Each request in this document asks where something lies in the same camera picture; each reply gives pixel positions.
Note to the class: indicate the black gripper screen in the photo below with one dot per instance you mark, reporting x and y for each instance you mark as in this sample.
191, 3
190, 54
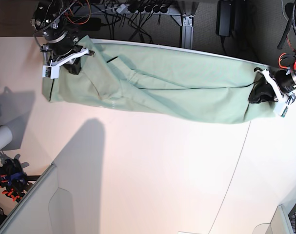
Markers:
61, 43
263, 92

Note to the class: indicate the light green T-shirt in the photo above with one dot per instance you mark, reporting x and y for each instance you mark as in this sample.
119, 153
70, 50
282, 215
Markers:
195, 86

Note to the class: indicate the white panel divider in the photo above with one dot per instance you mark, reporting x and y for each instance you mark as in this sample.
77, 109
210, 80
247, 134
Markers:
45, 209

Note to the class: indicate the white corner panel right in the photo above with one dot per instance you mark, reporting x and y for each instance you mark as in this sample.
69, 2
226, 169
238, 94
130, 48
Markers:
280, 224

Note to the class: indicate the black power brick on floor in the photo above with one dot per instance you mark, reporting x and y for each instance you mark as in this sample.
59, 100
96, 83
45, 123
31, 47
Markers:
93, 24

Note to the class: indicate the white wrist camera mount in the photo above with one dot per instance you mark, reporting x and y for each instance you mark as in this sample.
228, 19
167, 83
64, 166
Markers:
282, 101
52, 70

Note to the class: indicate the grey aluminium table leg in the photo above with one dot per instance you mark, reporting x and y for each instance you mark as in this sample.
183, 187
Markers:
187, 32

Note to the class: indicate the black power strip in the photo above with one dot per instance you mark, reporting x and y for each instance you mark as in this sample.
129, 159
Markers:
137, 7

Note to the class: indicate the left black power adapter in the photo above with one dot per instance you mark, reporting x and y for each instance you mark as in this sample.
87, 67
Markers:
223, 24

